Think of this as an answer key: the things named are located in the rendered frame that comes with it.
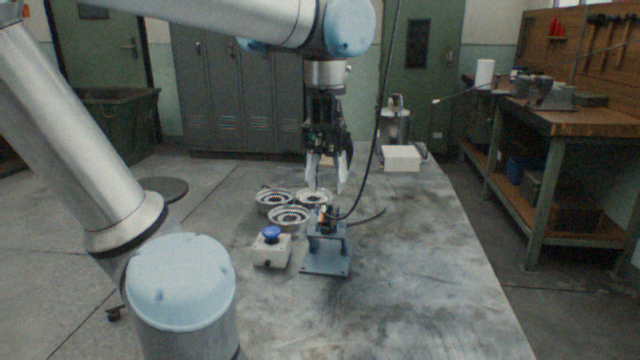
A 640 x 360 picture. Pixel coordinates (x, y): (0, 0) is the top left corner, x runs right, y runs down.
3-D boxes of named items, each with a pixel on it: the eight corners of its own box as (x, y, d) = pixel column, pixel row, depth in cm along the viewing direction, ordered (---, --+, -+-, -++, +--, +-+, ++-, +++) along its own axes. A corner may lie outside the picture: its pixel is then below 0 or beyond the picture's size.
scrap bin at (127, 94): (29, 172, 364) (7, 97, 338) (84, 149, 433) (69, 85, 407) (133, 177, 352) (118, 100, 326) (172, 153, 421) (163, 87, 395)
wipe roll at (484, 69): (471, 86, 289) (475, 58, 282) (487, 87, 288) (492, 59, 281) (474, 89, 279) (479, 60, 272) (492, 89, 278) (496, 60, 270)
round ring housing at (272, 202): (291, 217, 104) (291, 203, 103) (253, 217, 105) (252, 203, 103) (295, 201, 114) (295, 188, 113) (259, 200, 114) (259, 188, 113)
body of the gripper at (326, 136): (299, 158, 68) (298, 89, 64) (309, 145, 76) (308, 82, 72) (342, 161, 67) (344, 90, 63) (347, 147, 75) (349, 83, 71)
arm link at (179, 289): (160, 404, 42) (138, 302, 37) (127, 333, 52) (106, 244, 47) (257, 350, 49) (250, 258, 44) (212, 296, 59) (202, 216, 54)
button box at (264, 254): (261, 249, 89) (259, 230, 88) (291, 251, 89) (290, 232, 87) (250, 269, 82) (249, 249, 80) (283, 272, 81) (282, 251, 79)
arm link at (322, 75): (308, 58, 71) (353, 58, 69) (308, 83, 72) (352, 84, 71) (299, 61, 64) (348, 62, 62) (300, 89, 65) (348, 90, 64)
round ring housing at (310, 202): (332, 200, 115) (332, 187, 113) (332, 216, 105) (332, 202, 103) (296, 200, 115) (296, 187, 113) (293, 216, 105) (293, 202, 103)
